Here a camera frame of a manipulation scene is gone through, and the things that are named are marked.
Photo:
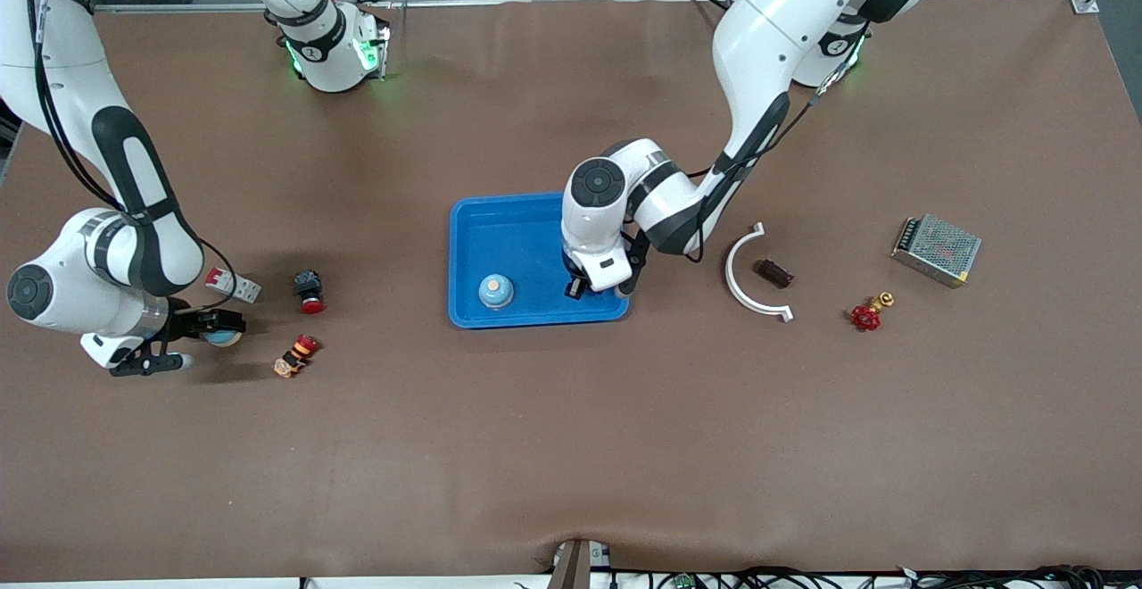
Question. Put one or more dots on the metal clamp bracket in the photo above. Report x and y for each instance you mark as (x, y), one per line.
(575, 564)

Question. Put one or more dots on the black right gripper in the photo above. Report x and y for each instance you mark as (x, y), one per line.
(186, 325)

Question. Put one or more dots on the blue plastic tray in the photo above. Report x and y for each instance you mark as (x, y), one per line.
(517, 241)

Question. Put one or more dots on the black red emergency stop button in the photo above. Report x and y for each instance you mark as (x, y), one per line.
(310, 290)

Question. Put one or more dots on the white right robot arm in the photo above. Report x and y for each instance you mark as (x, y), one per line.
(45, 62)

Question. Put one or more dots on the brown table mat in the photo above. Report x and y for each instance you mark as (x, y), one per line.
(571, 446)

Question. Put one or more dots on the blue round bell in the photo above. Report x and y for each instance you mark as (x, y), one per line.
(225, 339)
(496, 292)

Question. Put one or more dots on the long dark brown capacitor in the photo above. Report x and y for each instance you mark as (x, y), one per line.
(775, 273)

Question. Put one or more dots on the metal mesh power supply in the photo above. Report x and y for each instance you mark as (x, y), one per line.
(937, 250)

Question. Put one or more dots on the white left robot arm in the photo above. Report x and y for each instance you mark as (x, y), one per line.
(767, 27)

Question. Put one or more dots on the white curved plastic bracket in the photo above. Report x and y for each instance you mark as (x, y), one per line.
(730, 272)

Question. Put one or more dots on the white red circuit breaker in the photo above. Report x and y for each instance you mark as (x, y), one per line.
(241, 287)

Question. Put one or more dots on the red valve with brass fitting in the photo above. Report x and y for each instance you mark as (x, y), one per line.
(864, 317)

